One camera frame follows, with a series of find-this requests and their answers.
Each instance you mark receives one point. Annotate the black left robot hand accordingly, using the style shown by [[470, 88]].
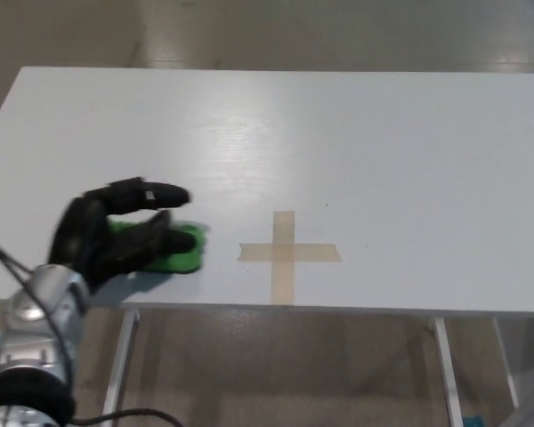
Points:
[[75, 236]]

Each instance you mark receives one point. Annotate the green whiteboard eraser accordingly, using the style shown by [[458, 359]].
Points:
[[182, 262]]

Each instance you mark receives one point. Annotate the long beige tape strip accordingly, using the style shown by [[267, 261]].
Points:
[[283, 227]]

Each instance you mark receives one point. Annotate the short beige tape strip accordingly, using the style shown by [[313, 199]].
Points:
[[316, 252]]

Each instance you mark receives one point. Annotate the teal object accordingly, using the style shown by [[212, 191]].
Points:
[[474, 421]]

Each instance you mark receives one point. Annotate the thin white table leg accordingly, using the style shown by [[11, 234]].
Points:
[[506, 364]]

